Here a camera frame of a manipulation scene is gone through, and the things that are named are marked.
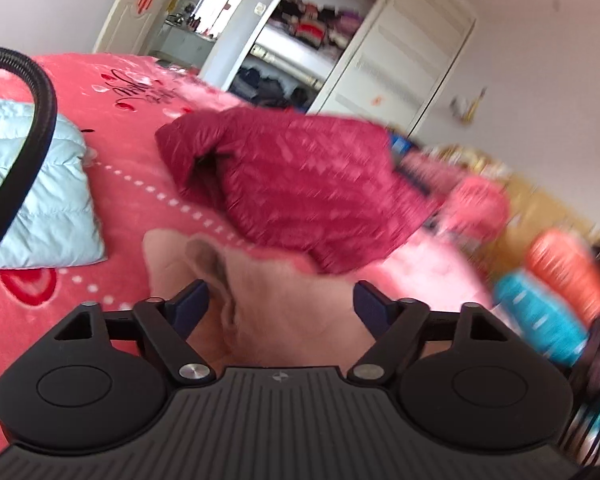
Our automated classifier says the white kitchen cabinet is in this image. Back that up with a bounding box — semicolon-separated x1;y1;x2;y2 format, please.
157;25;216;63

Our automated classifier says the pink rolled quilt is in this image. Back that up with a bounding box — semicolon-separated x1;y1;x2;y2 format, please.
405;152;511;241

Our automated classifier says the white room door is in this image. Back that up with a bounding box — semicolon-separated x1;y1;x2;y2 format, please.
92;0;178;56

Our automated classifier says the white wardrobe sliding door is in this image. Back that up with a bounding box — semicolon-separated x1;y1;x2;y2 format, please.
307;0;478;138

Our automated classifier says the yellow wooden headboard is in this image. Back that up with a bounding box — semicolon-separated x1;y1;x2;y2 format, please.
490;170;600;281

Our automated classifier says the pile of dark clothes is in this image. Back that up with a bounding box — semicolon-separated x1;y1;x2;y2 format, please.
230;65;313;111

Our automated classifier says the pile of folded clothes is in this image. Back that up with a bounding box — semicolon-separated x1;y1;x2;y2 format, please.
270;0;366;51

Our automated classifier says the blue box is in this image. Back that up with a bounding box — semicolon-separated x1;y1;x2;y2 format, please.
387;132;416;161

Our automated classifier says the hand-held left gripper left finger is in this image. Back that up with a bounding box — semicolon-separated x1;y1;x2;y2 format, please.
50;279;217;390

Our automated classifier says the pink quilted top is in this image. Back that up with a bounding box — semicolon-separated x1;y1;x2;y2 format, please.
142;230;461;375

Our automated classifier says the black cable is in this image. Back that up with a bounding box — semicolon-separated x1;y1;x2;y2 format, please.
0;45;58;276

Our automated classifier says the hanging bag on wall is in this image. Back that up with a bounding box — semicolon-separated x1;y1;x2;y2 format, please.
450;87;488;123

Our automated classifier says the light blue puffer jacket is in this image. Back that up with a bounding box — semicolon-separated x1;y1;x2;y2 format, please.
0;97;108;271

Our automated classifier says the orange and teal fleece blanket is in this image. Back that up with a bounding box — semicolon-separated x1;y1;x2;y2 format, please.
492;227;600;367

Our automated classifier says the white wardrobe drawer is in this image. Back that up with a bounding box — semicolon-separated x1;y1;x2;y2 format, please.
250;27;338;81

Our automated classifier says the red puffer jacket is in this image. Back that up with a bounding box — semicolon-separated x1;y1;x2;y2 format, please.
155;107;448;276

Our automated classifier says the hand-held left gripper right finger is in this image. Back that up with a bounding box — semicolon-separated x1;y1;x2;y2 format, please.
347;280;518;388

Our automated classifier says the white wardrobe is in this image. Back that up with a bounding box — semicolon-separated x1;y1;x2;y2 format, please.
200;0;478;138

